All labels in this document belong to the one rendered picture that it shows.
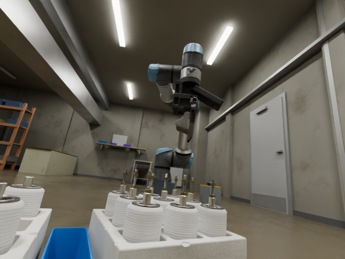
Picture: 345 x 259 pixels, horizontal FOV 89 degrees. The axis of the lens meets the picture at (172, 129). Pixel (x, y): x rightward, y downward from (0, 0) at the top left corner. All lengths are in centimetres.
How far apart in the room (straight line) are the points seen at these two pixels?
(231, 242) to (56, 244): 57
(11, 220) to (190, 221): 38
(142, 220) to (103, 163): 792
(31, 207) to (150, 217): 35
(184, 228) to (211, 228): 11
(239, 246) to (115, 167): 778
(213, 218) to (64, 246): 51
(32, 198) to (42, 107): 921
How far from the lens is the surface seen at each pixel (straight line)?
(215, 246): 57
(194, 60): 67
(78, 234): 79
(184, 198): 56
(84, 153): 860
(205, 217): 60
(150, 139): 832
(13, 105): 788
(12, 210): 44
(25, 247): 45
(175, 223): 53
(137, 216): 47
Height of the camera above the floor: 32
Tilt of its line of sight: 16 degrees up
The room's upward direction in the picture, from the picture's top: 7 degrees clockwise
